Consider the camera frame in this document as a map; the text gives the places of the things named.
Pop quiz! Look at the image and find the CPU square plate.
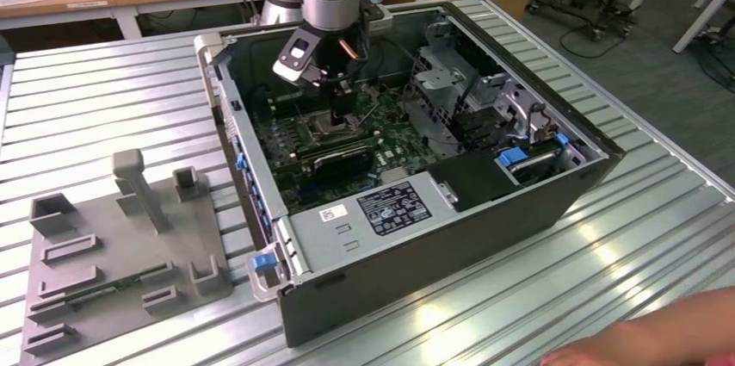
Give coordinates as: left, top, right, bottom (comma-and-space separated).
310, 112, 341, 137

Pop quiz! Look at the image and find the black RAM slot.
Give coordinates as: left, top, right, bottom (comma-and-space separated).
294, 131, 369, 154
274, 97, 333, 112
269, 89, 330, 104
297, 136, 374, 159

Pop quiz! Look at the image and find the CPU socket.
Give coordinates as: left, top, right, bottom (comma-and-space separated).
302, 109, 359, 146

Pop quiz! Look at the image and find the silver metal drive cage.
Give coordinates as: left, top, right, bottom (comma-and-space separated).
410, 45, 478, 152

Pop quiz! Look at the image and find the green motherboard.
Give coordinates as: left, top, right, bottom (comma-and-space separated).
253, 81, 447, 216

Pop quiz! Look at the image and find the black graphics card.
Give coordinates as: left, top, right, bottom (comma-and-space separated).
313, 144, 378, 181

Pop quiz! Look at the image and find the blue plastic drive latch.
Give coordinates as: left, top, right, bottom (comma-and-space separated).
497, 146, 529, 168

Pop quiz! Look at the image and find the silver power supply unit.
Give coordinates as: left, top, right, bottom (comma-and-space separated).
286, 172, 462, 276

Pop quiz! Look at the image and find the black open PC case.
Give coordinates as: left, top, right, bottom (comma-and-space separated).
194, 0, 627, 350

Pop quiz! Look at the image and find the grey parts rack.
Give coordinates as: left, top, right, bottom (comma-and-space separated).
20, 148, 237, 363

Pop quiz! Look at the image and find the green RAM stick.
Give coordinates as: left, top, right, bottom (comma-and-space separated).
63, 263, 174, 312

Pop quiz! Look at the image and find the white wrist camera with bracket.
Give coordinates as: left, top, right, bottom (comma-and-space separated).
273, 28, 322, 84

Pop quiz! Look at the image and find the blue case handle tab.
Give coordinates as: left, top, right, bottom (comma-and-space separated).
251, 255, 279, 276

